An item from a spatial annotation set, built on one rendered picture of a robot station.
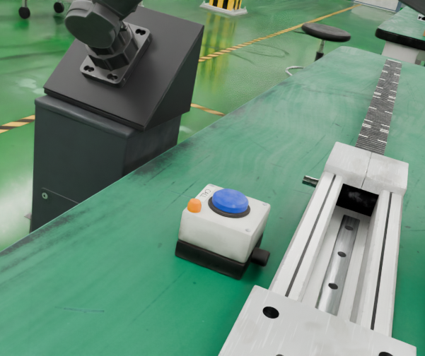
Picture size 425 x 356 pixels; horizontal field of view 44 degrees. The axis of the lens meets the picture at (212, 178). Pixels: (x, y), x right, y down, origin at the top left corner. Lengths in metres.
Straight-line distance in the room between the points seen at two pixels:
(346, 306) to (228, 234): 0.14
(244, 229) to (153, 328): 0.14
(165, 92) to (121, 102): 0.08
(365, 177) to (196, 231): 0.23
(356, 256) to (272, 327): 0.27
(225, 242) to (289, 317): 0.22
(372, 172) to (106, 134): 0.44
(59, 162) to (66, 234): 0.39
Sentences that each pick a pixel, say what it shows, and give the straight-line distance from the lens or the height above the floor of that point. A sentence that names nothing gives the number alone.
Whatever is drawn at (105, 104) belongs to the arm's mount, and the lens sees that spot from 0.92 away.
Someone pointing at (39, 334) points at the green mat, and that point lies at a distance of 0.49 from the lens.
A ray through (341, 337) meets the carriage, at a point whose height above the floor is 0.90.
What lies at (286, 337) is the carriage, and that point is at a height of 0.90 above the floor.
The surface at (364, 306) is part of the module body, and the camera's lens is 0.45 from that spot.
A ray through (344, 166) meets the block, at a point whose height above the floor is 0.87.
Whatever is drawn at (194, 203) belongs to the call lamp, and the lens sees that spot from 0.55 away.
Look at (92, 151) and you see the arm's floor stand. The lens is 0.92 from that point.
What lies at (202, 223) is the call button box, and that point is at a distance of 0.55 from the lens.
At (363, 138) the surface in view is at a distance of 0.98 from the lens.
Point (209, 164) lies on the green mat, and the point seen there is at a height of 0.78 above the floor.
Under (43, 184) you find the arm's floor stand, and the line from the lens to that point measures 1.03.
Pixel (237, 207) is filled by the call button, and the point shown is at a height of 0.85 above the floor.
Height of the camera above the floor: 1.12
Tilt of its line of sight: 27 degrees down
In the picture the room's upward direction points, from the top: 12 degrees clockwise
